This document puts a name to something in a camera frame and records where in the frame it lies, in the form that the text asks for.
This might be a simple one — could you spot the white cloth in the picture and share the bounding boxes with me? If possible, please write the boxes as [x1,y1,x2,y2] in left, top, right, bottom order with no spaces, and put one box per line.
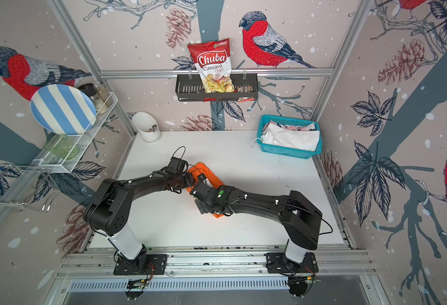
[258,121,320,151]

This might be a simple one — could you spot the pink shark print shorts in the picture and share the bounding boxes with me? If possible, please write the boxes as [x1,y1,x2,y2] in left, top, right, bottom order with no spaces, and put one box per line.
[271,121,317,132]

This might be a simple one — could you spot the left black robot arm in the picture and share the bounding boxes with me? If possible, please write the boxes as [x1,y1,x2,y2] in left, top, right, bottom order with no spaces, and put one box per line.
[83,157,194,266]

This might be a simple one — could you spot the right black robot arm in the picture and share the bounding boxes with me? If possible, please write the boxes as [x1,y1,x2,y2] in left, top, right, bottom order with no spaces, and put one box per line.
[190,181,322,264]

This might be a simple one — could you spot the white patterned cup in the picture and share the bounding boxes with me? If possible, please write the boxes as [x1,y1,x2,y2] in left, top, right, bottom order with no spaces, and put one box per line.
[132,112,162,143]

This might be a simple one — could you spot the teal plastic basket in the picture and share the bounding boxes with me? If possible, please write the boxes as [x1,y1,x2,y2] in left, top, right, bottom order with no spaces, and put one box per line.
[255,115,322,159]

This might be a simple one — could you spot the green glass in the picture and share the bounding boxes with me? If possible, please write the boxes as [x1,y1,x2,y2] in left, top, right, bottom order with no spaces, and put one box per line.
[44,134,79,160]

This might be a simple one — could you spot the dark lid spice jar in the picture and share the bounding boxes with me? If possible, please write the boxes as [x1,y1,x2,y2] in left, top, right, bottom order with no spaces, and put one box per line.
[78,83,109,115]

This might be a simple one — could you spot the red Chuba chips bag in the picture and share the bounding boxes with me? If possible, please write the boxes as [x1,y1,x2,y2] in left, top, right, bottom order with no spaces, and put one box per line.
[188,38,235,94]

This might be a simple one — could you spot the blue white striped plate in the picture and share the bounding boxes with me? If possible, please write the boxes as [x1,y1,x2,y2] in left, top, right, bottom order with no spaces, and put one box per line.
[30,85,97,135]

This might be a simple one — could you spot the aluminium front rail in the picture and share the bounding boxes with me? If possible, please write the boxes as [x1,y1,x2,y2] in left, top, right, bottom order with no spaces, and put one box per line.
[54,246,377,279]

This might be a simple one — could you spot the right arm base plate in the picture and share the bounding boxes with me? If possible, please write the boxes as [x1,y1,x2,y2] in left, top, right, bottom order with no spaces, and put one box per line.
[265,252,319,277]

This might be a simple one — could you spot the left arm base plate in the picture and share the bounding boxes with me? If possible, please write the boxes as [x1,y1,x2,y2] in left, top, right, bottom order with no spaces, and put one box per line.
[113,254,167,276]

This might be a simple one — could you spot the black wire wall basket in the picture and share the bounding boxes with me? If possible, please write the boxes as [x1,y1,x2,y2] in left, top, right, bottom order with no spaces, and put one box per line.
[175,74,258,102]

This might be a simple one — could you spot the clear acrylic wall shelf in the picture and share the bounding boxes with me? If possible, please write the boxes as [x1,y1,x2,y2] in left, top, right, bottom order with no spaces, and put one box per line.
[33,92,119,174]

